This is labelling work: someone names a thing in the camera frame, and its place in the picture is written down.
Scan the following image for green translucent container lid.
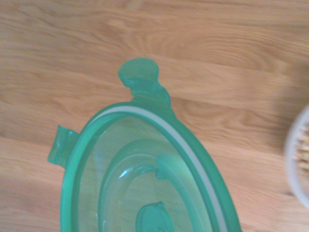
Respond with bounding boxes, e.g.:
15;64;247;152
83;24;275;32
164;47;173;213
48;57;242;232

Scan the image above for clear plastic food container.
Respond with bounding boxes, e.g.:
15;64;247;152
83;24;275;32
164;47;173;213
284;103;309;210

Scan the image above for ring-shaped cereal pieces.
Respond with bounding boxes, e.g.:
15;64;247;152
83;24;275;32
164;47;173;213
293;127;309;171

